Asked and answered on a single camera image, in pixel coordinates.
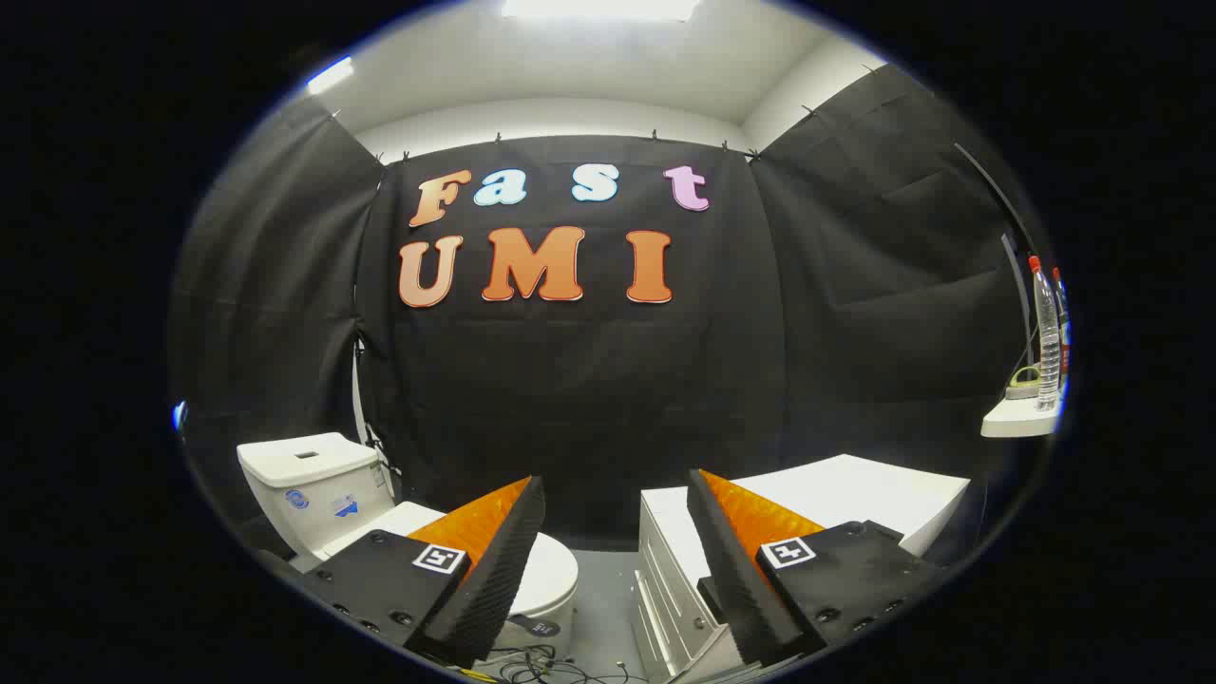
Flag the clear plastic water bottle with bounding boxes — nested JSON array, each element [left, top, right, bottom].
[[1028, 255, 1062, 412], [1052, 268, 1073, 381]]

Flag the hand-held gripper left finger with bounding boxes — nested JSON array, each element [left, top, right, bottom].
[[304, 475, 548, 670]]

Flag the black backdrop cloth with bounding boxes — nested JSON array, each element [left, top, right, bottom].
[[169, 65, 1035, 563]]

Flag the white toilet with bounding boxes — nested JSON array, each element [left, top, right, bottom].
[[237, 432, 577, 666]]

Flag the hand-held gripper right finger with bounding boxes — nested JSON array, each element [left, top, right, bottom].
[[685, 467, 942, 667]]

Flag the white shelf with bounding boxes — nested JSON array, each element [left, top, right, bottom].
[[980, 391, 1066, 439]]

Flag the black floor cables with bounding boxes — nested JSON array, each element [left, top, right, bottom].
[[473, 643, 649, 684]]

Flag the white drawer cabinet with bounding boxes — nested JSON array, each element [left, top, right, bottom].
[[634, 453, 973, 681]]

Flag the large ceiling light panel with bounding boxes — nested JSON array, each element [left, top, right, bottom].
[[501, 0, 705, 23]]

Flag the small ceiling light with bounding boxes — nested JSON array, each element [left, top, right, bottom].
[[305, 56, 355, 97]]

